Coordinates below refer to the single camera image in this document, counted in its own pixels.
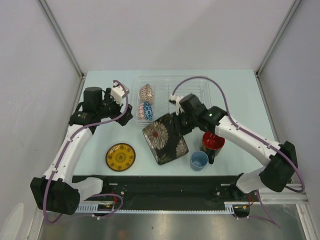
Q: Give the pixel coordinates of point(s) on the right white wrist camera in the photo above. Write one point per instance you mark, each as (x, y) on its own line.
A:
(176, 101)

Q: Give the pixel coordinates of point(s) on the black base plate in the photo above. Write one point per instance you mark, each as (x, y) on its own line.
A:
(173, 193)

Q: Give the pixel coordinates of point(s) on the clear wire dish rack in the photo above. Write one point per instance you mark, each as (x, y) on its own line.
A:
(157, 95)

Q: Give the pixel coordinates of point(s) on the red-white patterned bowl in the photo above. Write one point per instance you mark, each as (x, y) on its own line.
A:
(146, 94)

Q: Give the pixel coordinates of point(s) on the red black mug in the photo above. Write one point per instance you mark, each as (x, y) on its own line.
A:
(211, 144)

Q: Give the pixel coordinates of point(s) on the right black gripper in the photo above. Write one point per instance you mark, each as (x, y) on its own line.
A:
(176, 122)

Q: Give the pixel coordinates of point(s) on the grey cable duct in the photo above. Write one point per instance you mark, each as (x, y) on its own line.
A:
(92, 208)

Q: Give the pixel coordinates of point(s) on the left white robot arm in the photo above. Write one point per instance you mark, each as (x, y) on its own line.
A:
(81, 128)

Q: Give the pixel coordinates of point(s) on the light blue cup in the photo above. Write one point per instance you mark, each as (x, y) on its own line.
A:
(198, 160)

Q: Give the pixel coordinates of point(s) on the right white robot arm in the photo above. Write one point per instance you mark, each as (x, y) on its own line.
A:
(279, 161)

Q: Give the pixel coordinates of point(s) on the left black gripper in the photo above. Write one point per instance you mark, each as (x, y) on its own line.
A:
(108, 98)

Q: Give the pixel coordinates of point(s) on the blue patterned bowl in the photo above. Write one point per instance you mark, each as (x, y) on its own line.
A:
(145, 111)

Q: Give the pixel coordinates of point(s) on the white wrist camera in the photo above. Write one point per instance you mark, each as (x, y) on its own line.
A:
(118, 94)
(176, 101)

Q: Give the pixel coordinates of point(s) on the black floral square plate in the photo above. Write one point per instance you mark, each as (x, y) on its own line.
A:
(164, 140)

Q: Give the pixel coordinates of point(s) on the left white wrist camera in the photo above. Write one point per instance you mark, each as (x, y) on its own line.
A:
(118, 94)

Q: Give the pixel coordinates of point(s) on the yellow round plate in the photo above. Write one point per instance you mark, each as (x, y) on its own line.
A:
(120, 157)

